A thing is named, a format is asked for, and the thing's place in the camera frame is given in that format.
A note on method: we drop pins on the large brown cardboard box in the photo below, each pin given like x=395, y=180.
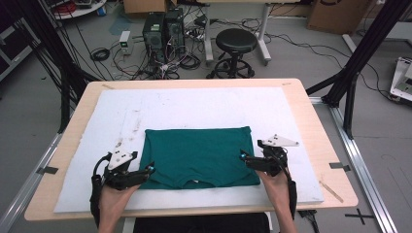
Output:
x=336, y=16

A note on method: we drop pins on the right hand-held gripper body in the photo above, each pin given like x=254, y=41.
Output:
x=272, y=161

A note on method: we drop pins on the thin wooden stick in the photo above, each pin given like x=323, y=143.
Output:
x=331, y=191

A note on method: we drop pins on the black tape cross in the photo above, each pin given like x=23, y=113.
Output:
x=359, y=216

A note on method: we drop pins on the aluminium floor rail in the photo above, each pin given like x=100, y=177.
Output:
x=362, y=161
x=26, y=187

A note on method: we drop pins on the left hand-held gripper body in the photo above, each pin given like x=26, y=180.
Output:
x=121, y=178

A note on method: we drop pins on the person's left hand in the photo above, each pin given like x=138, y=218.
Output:
x=113, y=200

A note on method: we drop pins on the person's dark trousers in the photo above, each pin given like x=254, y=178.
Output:
x=200, y=225

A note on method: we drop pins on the black computer tower green label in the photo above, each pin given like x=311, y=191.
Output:
x=154, y=35

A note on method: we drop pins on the person's right hand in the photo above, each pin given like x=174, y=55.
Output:
x=275, y=191

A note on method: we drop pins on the small white box green display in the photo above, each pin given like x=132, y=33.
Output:
x=125, y=40

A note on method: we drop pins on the black tape strip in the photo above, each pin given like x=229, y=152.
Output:
x=340, y=166
x=47, y=170

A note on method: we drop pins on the white table cover sheet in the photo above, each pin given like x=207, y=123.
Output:
x=194, y=106

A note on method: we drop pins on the round white table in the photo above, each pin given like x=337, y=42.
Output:
x=87, y=11

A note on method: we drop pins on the black metal frame post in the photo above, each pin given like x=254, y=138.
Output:
x=64, y=81
x=356, y=58

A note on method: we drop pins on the green long-sleeved shirt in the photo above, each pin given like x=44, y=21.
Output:
x=197, y=158

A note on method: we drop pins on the black round stool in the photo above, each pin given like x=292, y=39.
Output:
x=236, y=40

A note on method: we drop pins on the open brown cardboard box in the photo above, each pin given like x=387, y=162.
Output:
x=144, y=6

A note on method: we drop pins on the white device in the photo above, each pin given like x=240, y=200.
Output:
x=401, y=81

